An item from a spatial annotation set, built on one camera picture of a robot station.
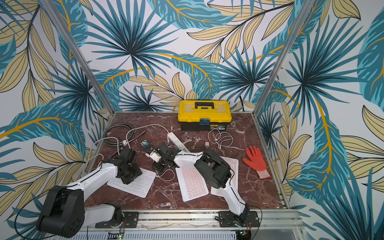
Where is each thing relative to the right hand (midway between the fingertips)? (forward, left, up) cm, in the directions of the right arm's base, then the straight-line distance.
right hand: (154, 164), depth 92 cm
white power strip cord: (+22, +28, -2) cm, 35 cm away
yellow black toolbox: (+26, -32, +16) cm, 44 cm away
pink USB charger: (+12, -33, +3) cm, 35 cm away
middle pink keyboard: (-12, -23, -1) cm, 26 cm away
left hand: (-8, +8, +1) cm, 11 cm away
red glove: (0, -64, -1) cm, 64 cm away
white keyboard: (-13, +6, 0) cm, 14 cm away
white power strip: (+12, -16, +2) cm, 20 cm away
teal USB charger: (+14, +8, +2) cm, 16 cm away
